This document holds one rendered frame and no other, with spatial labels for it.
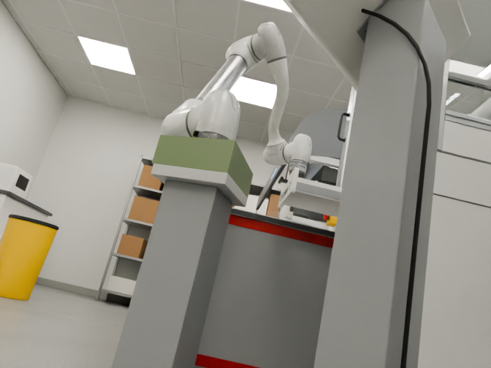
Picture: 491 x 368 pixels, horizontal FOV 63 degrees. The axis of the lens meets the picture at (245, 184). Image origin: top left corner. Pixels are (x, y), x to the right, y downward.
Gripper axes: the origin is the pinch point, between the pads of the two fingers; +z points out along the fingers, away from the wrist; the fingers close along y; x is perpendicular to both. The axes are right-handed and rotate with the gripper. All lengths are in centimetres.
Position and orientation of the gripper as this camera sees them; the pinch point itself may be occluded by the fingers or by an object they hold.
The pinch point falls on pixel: (289, 212)
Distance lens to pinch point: 199.0
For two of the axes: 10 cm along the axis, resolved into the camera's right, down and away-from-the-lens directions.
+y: 4.5, -1.6, -8.8
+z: -2.1, 9.4, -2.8
